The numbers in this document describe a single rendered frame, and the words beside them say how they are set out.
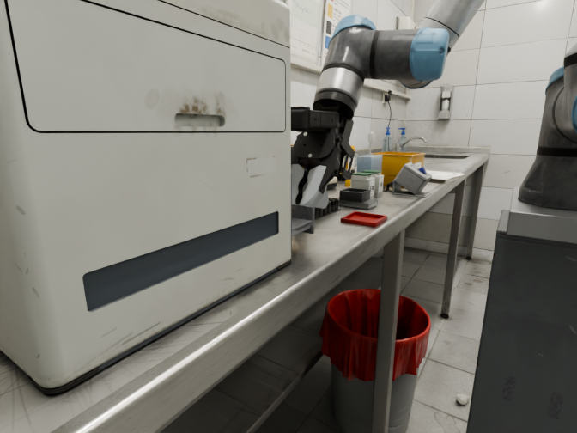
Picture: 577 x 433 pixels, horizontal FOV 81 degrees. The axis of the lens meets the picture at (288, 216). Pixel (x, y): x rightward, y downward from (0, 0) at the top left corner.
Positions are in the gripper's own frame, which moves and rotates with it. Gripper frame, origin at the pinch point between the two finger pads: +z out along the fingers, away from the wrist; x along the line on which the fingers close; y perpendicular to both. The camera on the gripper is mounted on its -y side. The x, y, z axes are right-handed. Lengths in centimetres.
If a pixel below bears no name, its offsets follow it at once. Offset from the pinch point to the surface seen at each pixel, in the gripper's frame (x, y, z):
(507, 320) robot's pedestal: -29.2, 32.8, 5.7
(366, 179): 2.6, 30.0, -18.3
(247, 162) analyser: -4.4, -18.5, 0.5
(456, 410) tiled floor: -20, 119, 38
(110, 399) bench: -7.3, -26.9, 21.0
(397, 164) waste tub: 3, 52, -33
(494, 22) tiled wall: 1, 190, -213
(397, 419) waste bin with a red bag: -5, 87, 42
